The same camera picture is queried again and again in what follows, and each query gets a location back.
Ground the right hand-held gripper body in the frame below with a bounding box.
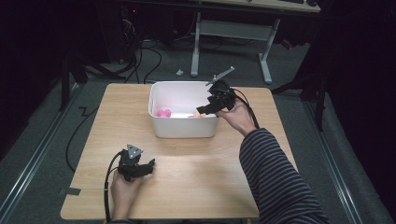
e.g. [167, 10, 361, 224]
[205, 65, 238, 113]

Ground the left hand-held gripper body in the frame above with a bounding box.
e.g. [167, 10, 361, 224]
[117, 143, 145, 183]

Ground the pink ball rope toy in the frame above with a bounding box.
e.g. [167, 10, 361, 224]
[187, 110, 209, 119]

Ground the white plastic bin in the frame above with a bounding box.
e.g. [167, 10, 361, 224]
[148, 80, 220, 139]

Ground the pink bone toy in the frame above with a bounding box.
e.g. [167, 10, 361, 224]
[156, 108, 173, 119]

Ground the person's right hand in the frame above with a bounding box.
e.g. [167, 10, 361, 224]
[214, 98, 259, 137]

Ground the person's left hand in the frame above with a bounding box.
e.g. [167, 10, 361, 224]
[109, 170, 144, 221]

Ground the grey tape piece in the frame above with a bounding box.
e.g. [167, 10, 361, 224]
[58, 186, 82, 197]

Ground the desk with white legs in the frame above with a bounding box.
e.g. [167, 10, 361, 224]
[190, 0, 322, 85]

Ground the black metal stand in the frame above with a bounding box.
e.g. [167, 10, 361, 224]
[270, 69, 332, 133]
[58, 52, 127, 113]

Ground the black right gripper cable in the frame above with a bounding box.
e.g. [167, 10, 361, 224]
[232, 87, 262, 130]

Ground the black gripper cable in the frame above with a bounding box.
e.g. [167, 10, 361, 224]
[232, 87, 262, 130]
[104, 150, 124, 222]

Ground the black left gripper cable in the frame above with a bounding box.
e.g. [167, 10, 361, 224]
[104, 150, 124, 222]

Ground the black floor cable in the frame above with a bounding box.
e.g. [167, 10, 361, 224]
[64, 105, 101, 174]

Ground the black cable bundle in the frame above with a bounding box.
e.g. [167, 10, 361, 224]
[120, 18, 163, 85]

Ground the metal floor rail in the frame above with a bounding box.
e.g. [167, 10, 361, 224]
[0, 82, 86, 220]
[303, 101, 364, 224]

